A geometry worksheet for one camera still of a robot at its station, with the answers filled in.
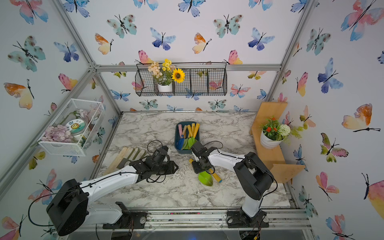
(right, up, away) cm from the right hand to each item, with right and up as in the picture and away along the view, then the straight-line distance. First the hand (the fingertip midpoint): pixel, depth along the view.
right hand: (197, 167), depth 90 cm
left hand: (-10, +2, -6) cm, 12 cm away
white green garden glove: (-39, +7, +6) cm, 40 cm away
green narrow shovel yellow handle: (0, +24, +13) cm, 27 cm away
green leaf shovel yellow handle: (-5, +14, +9) cm, 17 cm away
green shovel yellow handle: (+4, -4, -3) cm, 6 cm away
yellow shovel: (-3, +24, +15) cm, 28 cm away
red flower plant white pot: (+42, +21, -7) cm, 47 cm away
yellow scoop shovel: (-4, +19, +12) cm, 23 cm away
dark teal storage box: (-13, +9, +7) cm, 17 cm away
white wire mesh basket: (-56, +33, -11) cm, 66 cm away
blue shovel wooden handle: (-11, +14, +10) cm, 21 cm away
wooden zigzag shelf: (+41, +33, +1) cm, 53 cm away
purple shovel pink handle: (-12, +22, +14) cm, 29 cm away
